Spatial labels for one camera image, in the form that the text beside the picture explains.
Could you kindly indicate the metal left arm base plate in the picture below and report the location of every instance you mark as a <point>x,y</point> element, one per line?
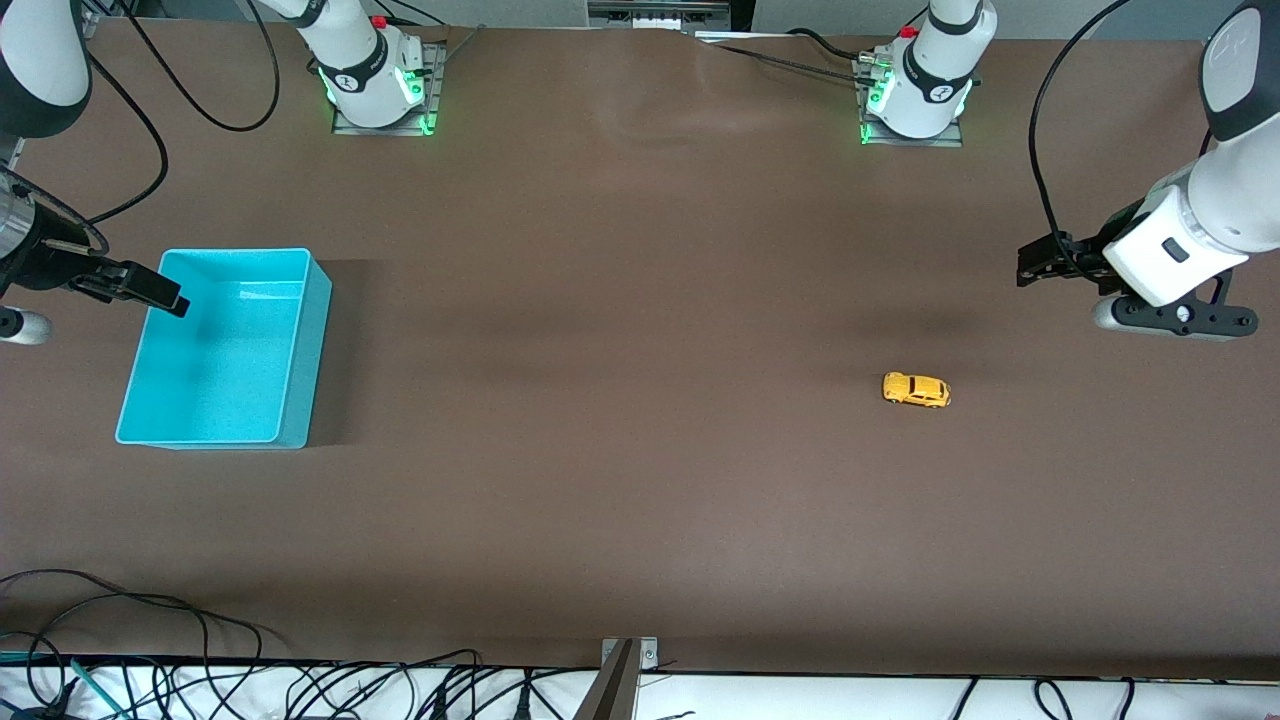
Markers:
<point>950,140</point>

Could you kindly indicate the grey power strip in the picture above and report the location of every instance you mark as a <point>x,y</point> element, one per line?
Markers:
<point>660,12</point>

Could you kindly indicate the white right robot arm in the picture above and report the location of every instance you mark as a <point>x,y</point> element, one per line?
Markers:
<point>350,50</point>

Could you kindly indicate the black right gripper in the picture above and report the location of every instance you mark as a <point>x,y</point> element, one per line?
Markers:
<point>42,268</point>

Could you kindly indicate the white flat strip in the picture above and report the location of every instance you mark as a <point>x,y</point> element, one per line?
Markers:
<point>740,37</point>

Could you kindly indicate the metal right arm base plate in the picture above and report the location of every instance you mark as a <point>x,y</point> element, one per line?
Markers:
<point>437,90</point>

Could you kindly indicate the yellow beetle toy car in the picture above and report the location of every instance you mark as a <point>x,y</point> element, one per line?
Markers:
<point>915,390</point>

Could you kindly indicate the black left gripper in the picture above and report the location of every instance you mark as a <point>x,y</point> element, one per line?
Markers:
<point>1088,254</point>

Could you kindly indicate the turquoise plastic bin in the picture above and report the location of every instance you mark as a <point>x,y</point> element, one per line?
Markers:
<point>230,380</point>

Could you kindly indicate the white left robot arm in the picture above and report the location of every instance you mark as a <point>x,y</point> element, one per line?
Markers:
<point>1200,230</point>

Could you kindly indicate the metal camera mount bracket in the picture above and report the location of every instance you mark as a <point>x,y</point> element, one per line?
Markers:
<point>630,655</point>

